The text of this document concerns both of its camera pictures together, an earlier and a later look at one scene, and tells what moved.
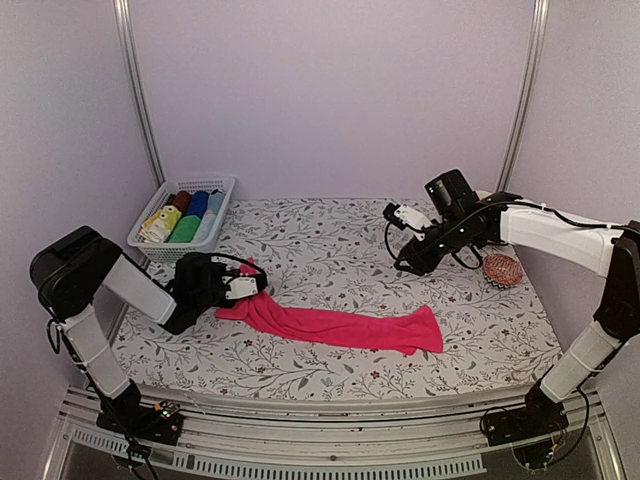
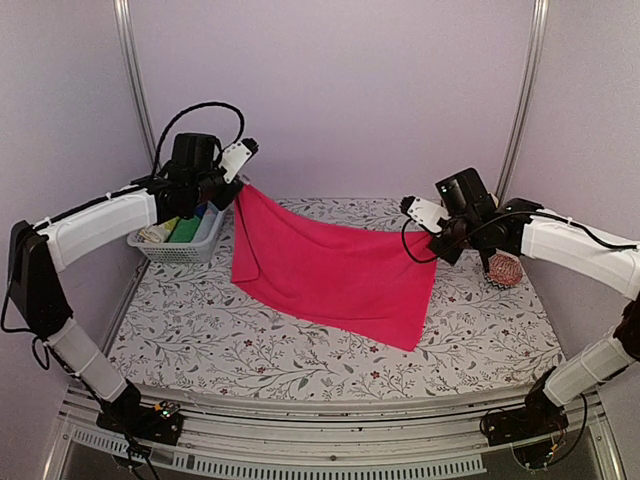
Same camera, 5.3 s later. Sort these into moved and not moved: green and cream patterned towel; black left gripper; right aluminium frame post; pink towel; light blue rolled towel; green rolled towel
Moved: black left gripper; green and cream patterned towel; pink towel
Not moved: green rolled towel; light blue rolled towel; right aluminium frame post
